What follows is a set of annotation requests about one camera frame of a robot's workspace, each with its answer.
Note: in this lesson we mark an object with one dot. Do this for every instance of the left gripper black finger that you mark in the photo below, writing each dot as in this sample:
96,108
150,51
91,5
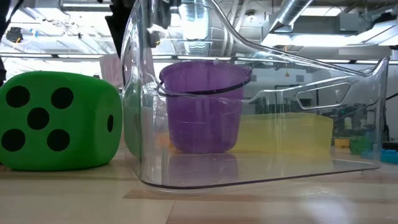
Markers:
119,28

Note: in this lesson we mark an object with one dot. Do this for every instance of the small clear plastic box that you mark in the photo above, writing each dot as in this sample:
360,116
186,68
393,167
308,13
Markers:
110,71

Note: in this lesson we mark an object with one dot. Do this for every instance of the green foam die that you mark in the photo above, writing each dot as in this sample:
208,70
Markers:
87,124

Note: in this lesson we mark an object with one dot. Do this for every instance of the blue long brick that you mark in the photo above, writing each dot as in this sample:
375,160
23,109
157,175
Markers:
382,157

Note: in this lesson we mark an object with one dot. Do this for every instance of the black ceiling device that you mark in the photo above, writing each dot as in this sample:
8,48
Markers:
14,35
154,39

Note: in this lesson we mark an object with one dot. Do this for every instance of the purple plastic bucket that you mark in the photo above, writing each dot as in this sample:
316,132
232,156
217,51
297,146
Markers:
202,124

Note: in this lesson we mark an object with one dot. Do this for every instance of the yellow translucent tray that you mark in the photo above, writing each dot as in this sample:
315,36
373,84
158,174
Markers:
280,133

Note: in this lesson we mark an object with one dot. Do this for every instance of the large clear plastic bin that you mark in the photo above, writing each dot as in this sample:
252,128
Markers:
280,172

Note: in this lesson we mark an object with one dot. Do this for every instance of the green toy block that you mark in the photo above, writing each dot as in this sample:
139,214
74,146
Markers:
360,145

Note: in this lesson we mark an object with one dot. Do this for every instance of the black table frame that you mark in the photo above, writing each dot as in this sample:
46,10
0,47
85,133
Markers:
390,146

